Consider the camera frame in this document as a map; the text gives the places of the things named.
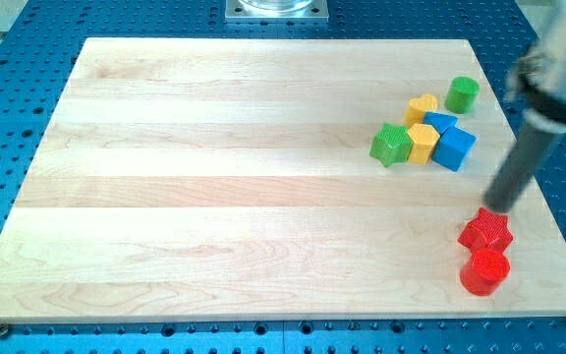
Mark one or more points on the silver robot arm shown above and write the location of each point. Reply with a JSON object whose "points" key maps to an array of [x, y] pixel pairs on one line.
{"points": [[539, 76]]}

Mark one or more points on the green star block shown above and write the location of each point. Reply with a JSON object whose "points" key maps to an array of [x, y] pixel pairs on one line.
{"points": [[391, 144]]}

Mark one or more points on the blue cube block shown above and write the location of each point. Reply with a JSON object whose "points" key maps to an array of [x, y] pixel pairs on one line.
{"points": [[453, 148]]}

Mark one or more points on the red star block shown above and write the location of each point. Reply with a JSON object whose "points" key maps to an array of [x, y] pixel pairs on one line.
{"points": [[487, 230]]}

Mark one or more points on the light wooden board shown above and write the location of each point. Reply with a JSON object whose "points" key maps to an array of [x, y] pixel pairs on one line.
{"points": [[186, 180]]}

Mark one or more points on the yellow heart block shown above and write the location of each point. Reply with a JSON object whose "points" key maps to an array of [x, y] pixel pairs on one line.
{"points": [[418, 107]]}

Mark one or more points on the yellow hexagon block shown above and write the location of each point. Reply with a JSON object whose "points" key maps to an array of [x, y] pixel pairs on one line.
{"points": [[424, 139]]}

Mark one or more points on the blue triangle block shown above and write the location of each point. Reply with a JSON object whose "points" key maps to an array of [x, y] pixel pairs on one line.
{"points": [[439, 121]]}

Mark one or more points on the green cylinder block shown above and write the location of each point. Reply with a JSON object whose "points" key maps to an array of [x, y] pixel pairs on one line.
{"points": [[462, 94]]}

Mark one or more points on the red cylinder block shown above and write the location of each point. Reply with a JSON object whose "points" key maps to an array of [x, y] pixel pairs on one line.
{"points": [[484, 271]]}

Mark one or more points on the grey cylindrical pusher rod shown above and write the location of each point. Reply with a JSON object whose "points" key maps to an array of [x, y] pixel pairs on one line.
{"points": [[537, 137]]}

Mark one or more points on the board stop screw left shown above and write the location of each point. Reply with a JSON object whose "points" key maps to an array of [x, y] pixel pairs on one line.
{"points": [[5, 331]]}

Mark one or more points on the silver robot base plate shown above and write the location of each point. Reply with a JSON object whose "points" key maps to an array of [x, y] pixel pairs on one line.
{"points": [[251, 11]]}

